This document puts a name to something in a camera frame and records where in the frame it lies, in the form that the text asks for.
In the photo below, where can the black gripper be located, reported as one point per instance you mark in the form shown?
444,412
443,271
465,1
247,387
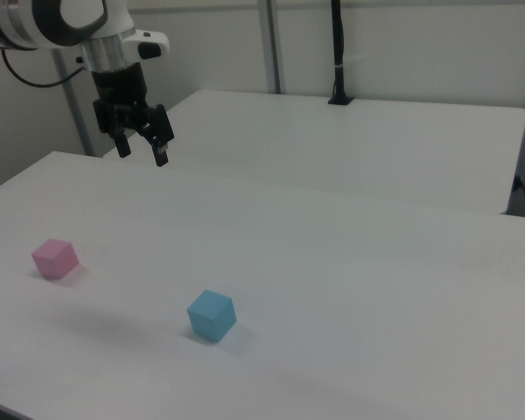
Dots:
118,89

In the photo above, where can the blue cube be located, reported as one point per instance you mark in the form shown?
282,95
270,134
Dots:
210,316

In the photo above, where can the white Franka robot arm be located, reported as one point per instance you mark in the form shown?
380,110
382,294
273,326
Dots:
48,22

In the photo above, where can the pink cube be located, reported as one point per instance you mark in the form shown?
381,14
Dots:
54,259

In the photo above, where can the grey aluminium partition post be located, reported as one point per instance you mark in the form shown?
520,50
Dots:
72,109
271,44

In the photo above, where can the black camera pole with base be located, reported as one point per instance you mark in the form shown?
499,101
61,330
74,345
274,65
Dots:
340,57

